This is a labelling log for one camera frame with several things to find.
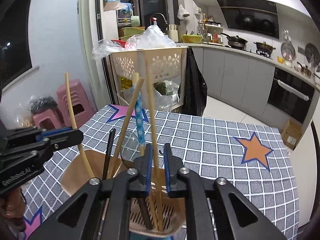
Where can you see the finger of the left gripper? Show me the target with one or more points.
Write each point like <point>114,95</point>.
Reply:
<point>46,134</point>
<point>65,139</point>

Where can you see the tall pink plastic stool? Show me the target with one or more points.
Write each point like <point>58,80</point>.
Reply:
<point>82,108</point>

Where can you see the cardboard box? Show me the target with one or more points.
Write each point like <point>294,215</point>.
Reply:
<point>291,134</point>

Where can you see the green yellow colander basket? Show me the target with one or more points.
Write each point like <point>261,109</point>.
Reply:
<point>194,39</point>

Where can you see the checkered grey tablecloth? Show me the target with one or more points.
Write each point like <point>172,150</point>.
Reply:
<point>209,147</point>

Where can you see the person's left hand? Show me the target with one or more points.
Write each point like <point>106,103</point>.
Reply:
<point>12,209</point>

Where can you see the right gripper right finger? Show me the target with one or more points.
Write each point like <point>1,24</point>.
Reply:
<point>172,164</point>

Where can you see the black range hood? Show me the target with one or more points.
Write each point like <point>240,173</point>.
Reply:
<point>258,16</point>

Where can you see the beige flower pattern basket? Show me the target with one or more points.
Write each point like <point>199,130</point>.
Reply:
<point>163,63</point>

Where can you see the beige plastic utensil holder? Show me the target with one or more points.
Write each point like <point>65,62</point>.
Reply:
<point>105,209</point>

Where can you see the built-in black oven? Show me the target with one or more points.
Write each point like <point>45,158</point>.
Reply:
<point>290,94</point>

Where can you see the low pink plastic stool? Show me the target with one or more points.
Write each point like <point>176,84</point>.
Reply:
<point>49,119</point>

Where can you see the black garbage bag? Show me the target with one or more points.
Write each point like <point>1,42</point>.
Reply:
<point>195,88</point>

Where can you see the black wok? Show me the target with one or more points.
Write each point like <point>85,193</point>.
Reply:
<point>235,41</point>

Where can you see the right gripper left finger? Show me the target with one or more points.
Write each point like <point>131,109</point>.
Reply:
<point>140,185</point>

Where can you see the blue floral chopstick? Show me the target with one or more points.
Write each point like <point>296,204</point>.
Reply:
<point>139,124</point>

